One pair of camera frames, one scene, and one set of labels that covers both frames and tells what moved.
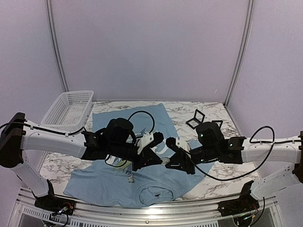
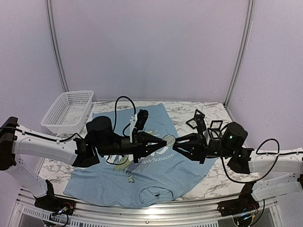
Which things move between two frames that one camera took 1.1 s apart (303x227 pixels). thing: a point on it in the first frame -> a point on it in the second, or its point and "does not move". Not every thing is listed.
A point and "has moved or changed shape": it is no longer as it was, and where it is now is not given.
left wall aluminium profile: (51, 26) does not move
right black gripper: (182, 160) -> (199, 151)
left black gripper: (147, 154) -> (140, 143)
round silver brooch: (165, 161) has moved or changed shape
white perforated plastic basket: (70, 112) does not move
